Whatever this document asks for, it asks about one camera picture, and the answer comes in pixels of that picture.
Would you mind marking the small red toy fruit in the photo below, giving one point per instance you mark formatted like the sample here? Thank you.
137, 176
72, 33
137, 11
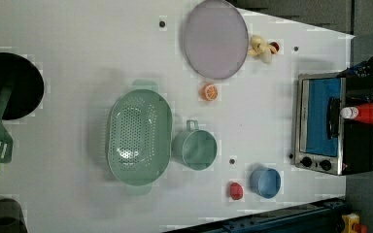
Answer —
236, 191

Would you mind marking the red plush ketchup bottle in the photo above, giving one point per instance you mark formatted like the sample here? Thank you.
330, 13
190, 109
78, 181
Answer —
362, 113

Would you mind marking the blue metal frame rail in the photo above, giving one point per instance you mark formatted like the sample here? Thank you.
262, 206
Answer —
318, 217

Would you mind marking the blue cup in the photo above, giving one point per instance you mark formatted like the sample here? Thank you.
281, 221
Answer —
265, 182

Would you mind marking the black silver toaster oven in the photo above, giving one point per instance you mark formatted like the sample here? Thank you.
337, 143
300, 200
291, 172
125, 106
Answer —
324, 141

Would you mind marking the lavender round plate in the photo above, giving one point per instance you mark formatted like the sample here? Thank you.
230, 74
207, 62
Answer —
215, 39

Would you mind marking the dark translucent cup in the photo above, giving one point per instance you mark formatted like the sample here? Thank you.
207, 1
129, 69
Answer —
11, 217

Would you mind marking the green perforated colander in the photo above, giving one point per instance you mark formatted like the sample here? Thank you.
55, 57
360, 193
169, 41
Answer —
139, 137

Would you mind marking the yellow red clamp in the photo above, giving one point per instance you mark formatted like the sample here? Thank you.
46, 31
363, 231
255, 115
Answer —
353, 224

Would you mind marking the yellow white plush toy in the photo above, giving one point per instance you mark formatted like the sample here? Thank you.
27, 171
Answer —
261, 49

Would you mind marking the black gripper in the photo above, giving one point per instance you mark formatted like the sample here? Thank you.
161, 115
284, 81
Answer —
359, 81

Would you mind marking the orange slice toy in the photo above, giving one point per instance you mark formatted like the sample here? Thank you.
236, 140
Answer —
209, 92

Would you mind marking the green mug with handle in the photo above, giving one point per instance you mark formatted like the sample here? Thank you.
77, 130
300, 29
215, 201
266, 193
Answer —
195, 148

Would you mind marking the black round pan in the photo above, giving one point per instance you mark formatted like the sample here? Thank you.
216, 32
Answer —
27, 83

